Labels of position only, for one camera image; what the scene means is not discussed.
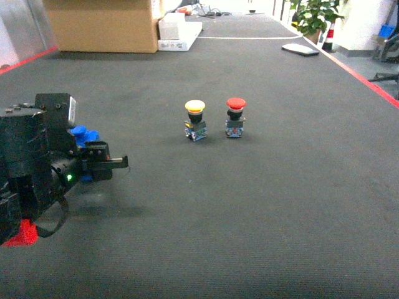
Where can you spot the red conveyor side rail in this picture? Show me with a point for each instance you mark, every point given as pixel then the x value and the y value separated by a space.
pixel 380 91

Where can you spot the green potted plant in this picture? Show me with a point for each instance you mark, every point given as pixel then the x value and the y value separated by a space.
pixel 312 16

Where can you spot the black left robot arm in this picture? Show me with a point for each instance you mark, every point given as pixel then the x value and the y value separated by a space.
pixel 16 230

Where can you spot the large cardboard box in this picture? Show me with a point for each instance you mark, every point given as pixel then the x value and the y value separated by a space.
pixel 105 26

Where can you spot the yellow mushroom push button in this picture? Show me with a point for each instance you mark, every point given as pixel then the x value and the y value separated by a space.
pixel 195 127

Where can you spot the white flat carton box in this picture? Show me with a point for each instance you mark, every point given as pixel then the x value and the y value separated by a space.
pixel 177 34

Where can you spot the blue plastic block part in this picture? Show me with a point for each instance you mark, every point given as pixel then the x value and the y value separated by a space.
pixel 81 135

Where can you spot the black flat tablet device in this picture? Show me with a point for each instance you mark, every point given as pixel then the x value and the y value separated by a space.
pixel 300 50

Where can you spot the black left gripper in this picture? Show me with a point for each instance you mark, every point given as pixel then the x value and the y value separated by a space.
pixel 39 153

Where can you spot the red mushroom push button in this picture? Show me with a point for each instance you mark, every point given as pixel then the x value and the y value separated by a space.
pixel 235 120

